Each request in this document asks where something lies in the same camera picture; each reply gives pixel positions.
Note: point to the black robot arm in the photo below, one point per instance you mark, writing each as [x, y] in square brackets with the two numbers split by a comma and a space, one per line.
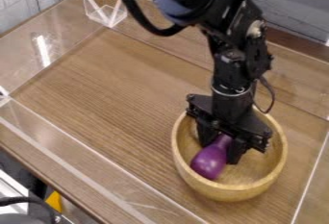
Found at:
[234, 27]

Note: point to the clear acrylic corner bracket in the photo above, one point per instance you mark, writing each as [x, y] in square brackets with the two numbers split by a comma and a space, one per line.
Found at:
[106, 15]

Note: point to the purple toy eggplant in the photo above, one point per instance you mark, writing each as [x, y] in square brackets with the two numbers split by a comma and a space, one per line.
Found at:
[209, 161]

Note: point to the brown wooden bowl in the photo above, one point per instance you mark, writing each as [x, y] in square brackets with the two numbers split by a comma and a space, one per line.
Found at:
[242, 181]

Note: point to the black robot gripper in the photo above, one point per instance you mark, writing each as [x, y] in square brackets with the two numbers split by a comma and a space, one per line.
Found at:
[226, 112]

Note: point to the yellow object under table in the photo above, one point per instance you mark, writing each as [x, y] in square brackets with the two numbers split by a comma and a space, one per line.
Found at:
[54, 201]

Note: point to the clear acrylic tray wall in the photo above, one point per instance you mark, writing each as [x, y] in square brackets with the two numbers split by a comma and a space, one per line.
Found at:
[94, 96]

